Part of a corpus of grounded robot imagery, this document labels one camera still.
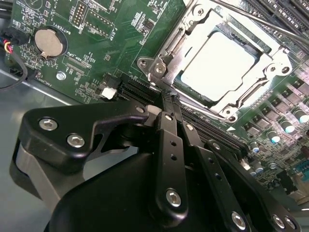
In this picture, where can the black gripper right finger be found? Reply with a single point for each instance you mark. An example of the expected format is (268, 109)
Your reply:
(207, 169)

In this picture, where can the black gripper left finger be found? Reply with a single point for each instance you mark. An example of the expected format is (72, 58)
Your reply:
(55, 145)

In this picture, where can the metal CPU socket cover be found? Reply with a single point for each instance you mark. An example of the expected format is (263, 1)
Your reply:
(175, 66)

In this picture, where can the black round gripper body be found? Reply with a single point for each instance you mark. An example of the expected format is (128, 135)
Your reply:
(108, 205)

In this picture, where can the square silver CPU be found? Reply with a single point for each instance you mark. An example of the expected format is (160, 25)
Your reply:
(217, 62)

